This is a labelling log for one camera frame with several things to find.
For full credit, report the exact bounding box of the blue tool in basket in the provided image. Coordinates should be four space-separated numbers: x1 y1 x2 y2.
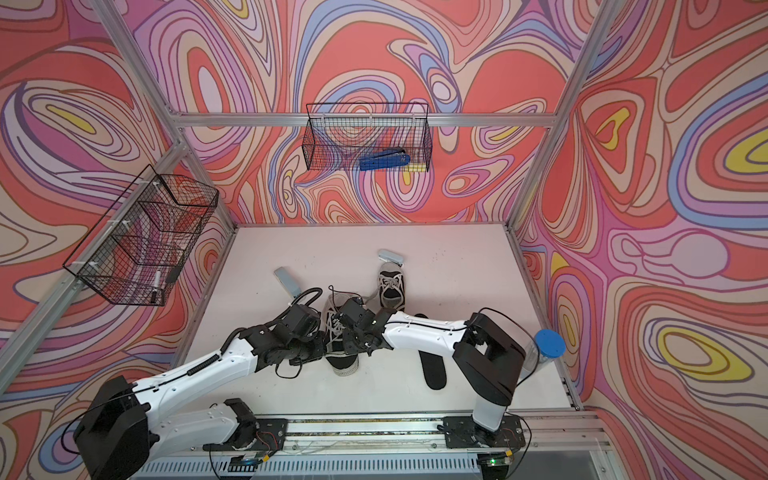
358 148 411 171

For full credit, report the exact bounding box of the black wire basket wall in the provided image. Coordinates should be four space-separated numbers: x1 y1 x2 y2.
62 166 219 307
302 101 433 172

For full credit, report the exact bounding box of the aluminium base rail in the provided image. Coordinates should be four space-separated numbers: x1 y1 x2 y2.
122 411 607 457

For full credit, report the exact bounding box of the black shoe insole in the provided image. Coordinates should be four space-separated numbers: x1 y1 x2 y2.
419 351 447 391

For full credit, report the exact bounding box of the black wire basket back wall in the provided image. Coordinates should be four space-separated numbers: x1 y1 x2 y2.
302 101 433 172

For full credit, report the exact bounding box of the yellow item in basket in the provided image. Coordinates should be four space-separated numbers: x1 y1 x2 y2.
403 164 429 173

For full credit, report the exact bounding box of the white marker in basket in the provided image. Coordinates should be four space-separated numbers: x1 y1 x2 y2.
150 270 161 305

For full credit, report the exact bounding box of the small grey white device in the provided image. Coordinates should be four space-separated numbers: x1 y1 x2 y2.
377 249 404 266

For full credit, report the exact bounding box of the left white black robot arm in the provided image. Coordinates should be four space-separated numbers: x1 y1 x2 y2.
73 304 324 479

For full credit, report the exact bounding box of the black wire basket left wall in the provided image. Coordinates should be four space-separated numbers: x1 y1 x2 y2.
62 166 219 307

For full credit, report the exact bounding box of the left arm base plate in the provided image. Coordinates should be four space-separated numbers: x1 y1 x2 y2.
203 418 288 454

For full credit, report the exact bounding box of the black white sneaker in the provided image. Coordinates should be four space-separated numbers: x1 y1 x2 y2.
377 262 405 311
321 297 359 377

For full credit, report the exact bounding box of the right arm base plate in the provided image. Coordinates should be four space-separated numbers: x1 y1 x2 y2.
437 415 526 451

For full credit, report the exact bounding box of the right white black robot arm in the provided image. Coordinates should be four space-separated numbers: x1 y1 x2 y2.
331 299 525 432

